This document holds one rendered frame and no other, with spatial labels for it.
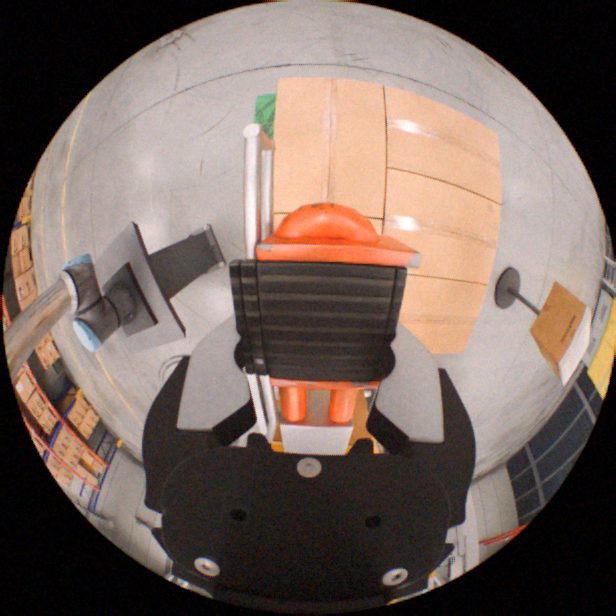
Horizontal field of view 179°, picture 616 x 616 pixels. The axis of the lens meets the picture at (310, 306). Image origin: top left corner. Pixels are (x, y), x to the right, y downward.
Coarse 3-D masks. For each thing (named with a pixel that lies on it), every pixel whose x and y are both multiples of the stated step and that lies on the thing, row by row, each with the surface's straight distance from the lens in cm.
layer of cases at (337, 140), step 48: (288, 96) 91; (336, 96) 90; (384, 96) 96; (288, 144) 82; (336, 144) 82; (384, 144) 85; (432, 144) 94; (480, 144) 112; (288, 192) 79; (336, 192) 79; (384, 192) 82; (432, 192) 89; (480, 192) 105; (432, 240) 90; (480, 240) 105; (432, 288) 96; (480, 288) 113; (432, 336) 110
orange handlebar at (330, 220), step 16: (304, 208) 11; (320, 208) 11; (336, 208) 11; (352, 208) 11; (288, 224) 11; (304, 224) 11; (320, 224) 10; (336, 224) 11; (352, 224) 11; (368, 224) 11; (368, 240) 11; (288, 400) 17; (304, 400) 17; (336, 400) 17; (352, 400) 17; (288, 416) 19; (304, 416) 19; (336, 416) 19
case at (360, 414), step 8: (360, 392) 103; (360, 400) 100; (360, 408) 97; (360, 416) 94; (360, 424) 92; (280, 432) 86; (352, 432) 89; (360, 432) 90; (368, 432) 91; (280, 440) 85; (352, 440) 87
